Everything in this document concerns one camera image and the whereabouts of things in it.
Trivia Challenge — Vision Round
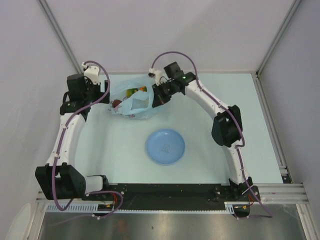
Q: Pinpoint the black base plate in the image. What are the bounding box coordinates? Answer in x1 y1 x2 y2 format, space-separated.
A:
81 183 261 217

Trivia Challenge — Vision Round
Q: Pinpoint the aluminium corner post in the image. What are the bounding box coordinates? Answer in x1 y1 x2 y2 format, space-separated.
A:
255 0 304 77
36 0 82 74

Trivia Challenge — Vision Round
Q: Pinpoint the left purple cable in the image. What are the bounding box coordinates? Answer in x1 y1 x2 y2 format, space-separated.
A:
51 59 124 221

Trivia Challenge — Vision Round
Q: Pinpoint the orange fake persimmon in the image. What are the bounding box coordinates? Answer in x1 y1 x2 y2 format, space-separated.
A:
139 86 148 92

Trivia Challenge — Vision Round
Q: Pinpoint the aluminium corner post left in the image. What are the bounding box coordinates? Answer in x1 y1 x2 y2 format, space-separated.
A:
36 0 82 74

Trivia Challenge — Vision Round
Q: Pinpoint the aluminium right side rail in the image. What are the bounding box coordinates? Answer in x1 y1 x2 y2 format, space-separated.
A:
251 72 293 184

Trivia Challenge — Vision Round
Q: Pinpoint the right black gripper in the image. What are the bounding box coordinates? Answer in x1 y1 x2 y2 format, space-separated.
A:
152 80 177 109

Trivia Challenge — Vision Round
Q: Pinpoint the blue plastic plate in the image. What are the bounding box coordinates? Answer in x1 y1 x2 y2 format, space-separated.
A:
145 128 186 166

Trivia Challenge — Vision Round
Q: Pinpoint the aluminium front rail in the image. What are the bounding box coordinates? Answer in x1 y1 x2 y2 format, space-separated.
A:
34 183 306 204

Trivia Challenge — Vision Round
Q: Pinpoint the aluminium corner post right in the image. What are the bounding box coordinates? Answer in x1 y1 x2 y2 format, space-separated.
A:
255 0 304 77

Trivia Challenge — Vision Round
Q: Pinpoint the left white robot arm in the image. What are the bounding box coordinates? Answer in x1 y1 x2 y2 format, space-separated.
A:
35 74 111 200

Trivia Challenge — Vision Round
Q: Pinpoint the aluminium rail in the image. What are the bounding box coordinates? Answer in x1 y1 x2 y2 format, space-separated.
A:
34 183 306 204
251 72 293 184

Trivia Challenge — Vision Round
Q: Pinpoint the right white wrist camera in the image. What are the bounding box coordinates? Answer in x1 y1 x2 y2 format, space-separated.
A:
148 68 164 86

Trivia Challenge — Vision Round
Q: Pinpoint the green yellow fake citrus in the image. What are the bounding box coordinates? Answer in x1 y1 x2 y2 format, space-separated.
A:
126 88 136 98

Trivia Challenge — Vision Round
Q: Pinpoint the white slotted cable duct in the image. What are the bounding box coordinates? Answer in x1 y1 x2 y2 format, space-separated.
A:
45 202 237 215

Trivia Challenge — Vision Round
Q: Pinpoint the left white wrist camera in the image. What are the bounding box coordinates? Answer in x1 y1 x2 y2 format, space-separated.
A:
81 62 101 85

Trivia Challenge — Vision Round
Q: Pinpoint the brown round fake fruit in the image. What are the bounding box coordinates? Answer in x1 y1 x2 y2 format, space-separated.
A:
112 99 122 108

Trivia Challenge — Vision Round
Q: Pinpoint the light blue printed plastic bag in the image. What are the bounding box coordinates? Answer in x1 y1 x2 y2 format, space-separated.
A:
108 75 164 120

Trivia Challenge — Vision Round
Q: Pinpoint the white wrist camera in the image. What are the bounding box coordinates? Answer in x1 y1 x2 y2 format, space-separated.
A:
148 68 164 86
81 62 101 85

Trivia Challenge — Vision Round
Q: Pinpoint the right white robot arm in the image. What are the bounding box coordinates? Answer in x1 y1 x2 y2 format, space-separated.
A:
148 62 259 201

